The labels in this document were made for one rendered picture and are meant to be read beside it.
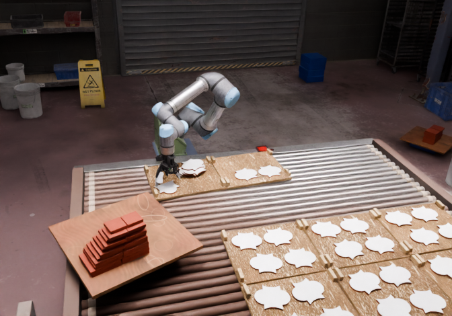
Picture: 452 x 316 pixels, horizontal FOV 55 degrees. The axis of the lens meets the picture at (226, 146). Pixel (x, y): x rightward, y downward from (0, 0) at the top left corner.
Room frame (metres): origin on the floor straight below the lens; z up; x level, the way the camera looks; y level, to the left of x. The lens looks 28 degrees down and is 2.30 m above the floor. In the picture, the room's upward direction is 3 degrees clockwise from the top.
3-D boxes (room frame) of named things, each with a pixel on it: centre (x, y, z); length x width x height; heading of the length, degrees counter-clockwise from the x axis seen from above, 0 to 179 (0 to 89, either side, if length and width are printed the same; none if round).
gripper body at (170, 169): (2.05, 0.31, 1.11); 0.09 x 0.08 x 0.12; 38
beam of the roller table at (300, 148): (2.54, -0.08, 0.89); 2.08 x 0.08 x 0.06; 106
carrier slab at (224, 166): (2.33, -0.15, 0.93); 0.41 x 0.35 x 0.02; 110
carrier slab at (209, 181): (2.18, 0.24, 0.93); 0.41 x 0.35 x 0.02; 111
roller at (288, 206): (1.95, -0.26, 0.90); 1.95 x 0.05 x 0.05; 106
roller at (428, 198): (1.85, -0.29, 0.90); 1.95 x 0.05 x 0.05; 106
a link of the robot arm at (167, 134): (2.06, 0.31, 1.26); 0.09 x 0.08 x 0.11; 150
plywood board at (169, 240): (1.51, 0.43, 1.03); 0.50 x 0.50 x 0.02; 39
